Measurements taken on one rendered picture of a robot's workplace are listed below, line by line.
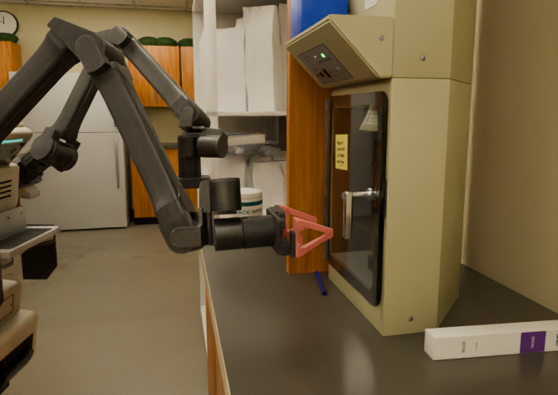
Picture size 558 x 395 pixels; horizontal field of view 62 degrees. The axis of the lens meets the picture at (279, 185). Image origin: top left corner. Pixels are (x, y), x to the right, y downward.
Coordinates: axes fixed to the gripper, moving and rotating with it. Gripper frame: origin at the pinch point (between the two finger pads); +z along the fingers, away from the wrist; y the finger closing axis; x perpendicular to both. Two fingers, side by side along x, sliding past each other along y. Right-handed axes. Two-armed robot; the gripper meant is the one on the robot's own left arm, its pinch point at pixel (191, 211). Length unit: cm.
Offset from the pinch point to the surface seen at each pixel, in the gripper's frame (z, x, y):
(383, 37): -38, -46, 31
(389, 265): 2, -46, 34
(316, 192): -5.5, -9.2, 31.4
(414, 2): -44, -46, 37
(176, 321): 110, 174, -7
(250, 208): 6.0, 28.7, 20.2
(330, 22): -40, -46, 22
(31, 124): -14, 442, -157
